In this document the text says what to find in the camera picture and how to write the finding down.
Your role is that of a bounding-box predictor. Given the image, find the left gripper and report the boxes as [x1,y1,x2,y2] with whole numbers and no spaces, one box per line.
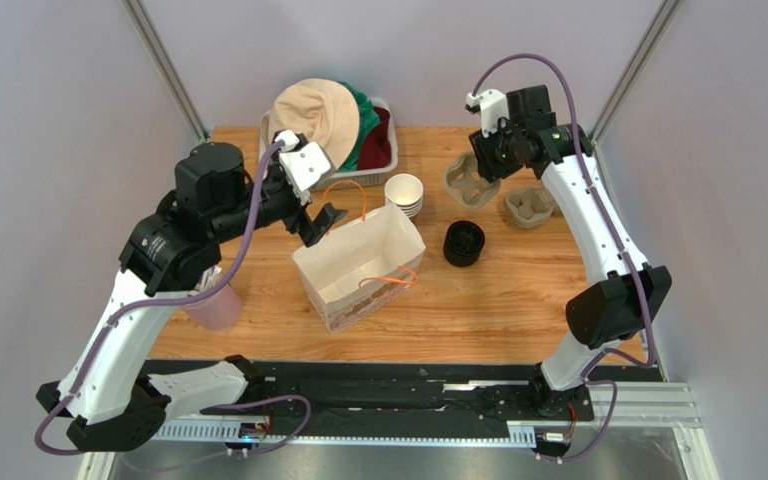
[211,141,348,246]

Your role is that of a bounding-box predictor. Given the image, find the white paper bag orange handles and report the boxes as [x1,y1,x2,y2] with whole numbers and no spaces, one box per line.
[292,200,426,334]

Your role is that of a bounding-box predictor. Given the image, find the grey pulp cup carrier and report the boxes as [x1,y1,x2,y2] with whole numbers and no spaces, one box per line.
[443,151,501,209]

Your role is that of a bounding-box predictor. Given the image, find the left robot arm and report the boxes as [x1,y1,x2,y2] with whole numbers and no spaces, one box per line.
[36,131,345,455]

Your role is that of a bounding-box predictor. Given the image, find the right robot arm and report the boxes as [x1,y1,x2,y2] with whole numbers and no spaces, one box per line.
[465,86,672,418]

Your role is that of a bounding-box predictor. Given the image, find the white plastic basket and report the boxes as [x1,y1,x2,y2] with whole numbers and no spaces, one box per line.
[258,97,400,195]

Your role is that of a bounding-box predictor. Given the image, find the dark red cloth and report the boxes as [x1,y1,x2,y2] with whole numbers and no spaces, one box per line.
[357,106,392,171]

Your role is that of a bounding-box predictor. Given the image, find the stack of paper cups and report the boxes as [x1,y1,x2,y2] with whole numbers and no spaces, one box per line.
[384,173,424,219]

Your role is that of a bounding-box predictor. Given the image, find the stack of black lids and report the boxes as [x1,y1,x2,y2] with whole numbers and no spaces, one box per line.
[443,220,486,267]

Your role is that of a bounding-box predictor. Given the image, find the pink plastic cup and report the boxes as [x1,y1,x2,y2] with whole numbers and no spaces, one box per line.
[180,283,243,331]

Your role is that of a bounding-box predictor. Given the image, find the beige bucket hat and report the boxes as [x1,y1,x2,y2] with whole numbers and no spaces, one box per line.
[260,78,360,169]

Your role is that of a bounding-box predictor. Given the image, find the green cloth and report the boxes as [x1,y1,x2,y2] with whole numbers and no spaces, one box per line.
[338,82,381,172]

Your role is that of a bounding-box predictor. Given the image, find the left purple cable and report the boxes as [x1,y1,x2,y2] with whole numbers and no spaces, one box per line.
[33,139,313,457]

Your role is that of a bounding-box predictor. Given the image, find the purple cable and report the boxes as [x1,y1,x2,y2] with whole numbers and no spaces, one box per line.
[33,139,313,457]
[470,53,658,464]

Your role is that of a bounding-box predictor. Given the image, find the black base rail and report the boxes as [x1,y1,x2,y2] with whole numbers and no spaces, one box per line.
[157,361,599,445]

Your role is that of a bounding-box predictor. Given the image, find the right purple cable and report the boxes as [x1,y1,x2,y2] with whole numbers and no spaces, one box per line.
[470,53,658,464]

